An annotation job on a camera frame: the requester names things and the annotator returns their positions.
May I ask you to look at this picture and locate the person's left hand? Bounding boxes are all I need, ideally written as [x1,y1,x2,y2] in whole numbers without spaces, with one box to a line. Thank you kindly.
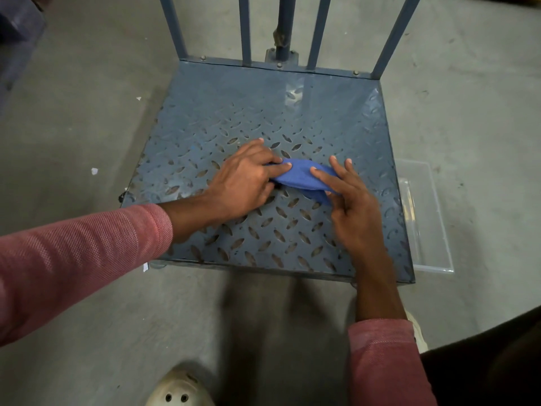
[206,138,293,223]

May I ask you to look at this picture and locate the person's right hand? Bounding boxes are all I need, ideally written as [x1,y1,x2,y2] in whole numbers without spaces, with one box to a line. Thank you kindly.
[309,156,386,267]

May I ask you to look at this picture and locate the blue cleaning cloth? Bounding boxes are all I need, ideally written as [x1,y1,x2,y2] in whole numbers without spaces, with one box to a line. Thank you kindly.
[265,158,344,206]

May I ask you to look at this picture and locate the person's right forearm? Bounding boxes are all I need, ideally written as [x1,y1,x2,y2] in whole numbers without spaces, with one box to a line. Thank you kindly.
[346,253,438,406]

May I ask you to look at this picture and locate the person's left forearm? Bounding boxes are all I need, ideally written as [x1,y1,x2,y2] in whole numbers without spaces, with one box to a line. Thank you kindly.
[0,192,220,347]

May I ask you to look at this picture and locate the person's right white clog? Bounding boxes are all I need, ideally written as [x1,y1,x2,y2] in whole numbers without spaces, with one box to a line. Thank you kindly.
[405,310,429,354]

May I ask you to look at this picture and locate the person's white clog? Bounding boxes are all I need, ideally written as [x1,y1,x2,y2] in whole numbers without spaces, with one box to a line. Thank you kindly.
[145,367,217,406]
[405,310,429,354]

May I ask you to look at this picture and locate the person's dark brown trousers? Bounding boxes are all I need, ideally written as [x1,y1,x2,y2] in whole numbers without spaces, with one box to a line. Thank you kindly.
[419,305,541,406]

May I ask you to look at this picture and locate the person's left white clog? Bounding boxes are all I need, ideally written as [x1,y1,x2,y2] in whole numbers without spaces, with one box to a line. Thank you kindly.
[145,367,217,406]

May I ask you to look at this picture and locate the clear plastic container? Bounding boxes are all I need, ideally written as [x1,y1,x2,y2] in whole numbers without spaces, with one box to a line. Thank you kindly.
[394,158,455,275]

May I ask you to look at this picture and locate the blue wooden pallet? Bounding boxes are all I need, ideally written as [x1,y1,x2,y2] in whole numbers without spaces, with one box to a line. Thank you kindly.
[0,0,48,96]

